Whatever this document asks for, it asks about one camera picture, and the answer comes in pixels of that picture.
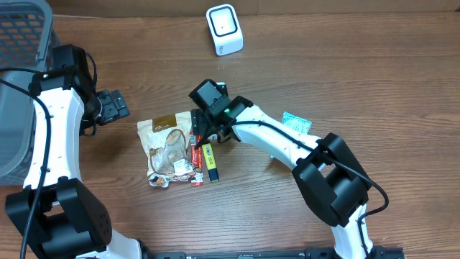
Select yellow highlighter pen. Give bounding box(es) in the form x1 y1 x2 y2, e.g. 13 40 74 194
202 143 219 183

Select red snack stick packet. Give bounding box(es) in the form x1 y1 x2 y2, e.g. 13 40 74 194
190 132 203 186

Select brown cookie snack bag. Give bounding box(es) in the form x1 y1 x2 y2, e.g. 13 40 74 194
137 112 196 188

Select teal wet wipes packet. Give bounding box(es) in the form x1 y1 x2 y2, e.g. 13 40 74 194
269 111 313 161

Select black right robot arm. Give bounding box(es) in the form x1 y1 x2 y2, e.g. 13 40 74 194
189 79 373 258

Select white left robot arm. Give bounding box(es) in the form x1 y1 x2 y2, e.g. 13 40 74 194
5 45 151 258

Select white barcode scanner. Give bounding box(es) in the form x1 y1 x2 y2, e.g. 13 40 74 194
206 4 244 56

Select grey plastic mesh basket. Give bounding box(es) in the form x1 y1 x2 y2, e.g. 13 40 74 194
1 0 60 186

